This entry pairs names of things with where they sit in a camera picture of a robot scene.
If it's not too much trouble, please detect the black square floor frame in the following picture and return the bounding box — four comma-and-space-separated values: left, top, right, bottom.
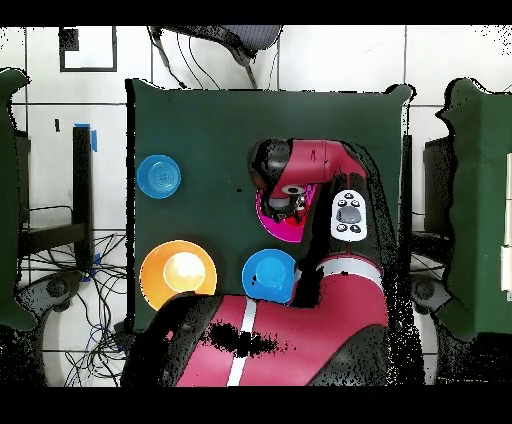
58, 25, 118, 74

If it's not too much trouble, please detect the small blue bowl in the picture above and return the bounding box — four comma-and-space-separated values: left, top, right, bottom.
136, 154, 182, 200

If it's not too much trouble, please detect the blue tape strip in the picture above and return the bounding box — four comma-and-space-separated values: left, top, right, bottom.
74, 122, 98, 154

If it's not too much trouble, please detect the grey mesh office chair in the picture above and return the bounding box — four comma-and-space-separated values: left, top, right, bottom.
146, 25, 284, 90

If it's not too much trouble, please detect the black chair base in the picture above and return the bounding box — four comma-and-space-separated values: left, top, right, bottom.
15, 270, 86, 321
409, 273, 451, 315

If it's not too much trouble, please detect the medium blue bowl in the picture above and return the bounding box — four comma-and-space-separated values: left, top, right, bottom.
241, 248, 298, 305

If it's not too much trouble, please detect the dark green tablecloth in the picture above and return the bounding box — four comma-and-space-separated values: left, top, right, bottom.
124, 77, 415, 333

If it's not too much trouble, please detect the black metal stand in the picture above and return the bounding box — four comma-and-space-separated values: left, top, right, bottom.
15, 125, 97, 269

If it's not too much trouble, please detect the large pink bowl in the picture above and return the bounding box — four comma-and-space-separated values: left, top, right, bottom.
254, 183, 319, 244

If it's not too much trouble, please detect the tangle of floor cables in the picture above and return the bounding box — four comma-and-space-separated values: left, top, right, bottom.
19, 205, 129, 387

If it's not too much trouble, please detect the white box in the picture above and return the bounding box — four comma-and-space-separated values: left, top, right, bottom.
499, 245, 512, 293

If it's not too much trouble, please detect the green cloth side table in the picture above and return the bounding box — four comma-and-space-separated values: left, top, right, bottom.
0, 67, 37, 332
435, 77, 512, 341

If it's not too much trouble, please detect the large orange bowl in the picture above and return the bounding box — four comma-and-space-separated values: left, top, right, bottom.
138, 239, 218, 312

